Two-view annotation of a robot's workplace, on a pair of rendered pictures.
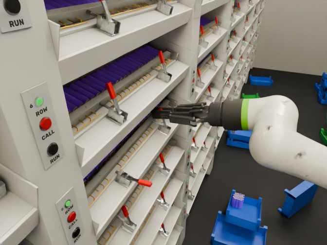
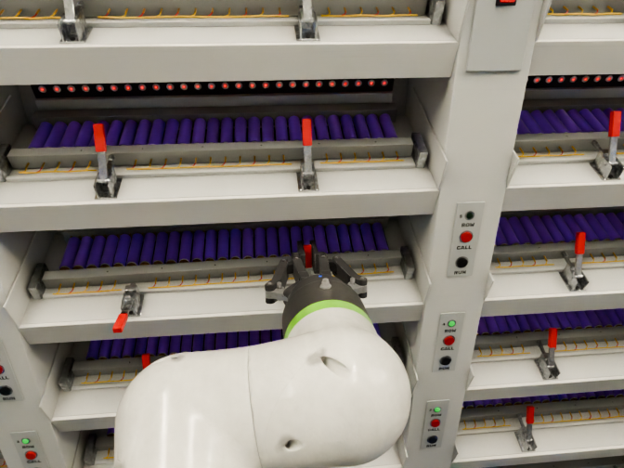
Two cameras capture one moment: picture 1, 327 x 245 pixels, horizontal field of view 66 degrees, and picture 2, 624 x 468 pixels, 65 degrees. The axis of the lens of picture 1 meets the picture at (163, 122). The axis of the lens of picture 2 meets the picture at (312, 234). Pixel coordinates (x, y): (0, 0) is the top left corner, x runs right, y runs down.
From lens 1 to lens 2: 0.71 m
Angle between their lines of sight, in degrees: 53
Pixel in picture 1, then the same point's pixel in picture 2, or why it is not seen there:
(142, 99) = (195, 189)
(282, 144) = (124, 407)
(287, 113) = (273, 379)
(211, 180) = not seen: outside the picture
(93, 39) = (26, 40)
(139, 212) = not seen: hidden behind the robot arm
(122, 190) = (113, 314)
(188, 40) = (445, 123)
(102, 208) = (66, 310)
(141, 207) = not seen: hidden behind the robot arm
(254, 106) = (305, 323)
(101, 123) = (82, 183)
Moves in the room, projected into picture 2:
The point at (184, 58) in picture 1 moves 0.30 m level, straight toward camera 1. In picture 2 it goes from (435, 168) to (223, 204)
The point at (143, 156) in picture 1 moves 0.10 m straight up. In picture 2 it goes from (209, 302) to (202, 245)
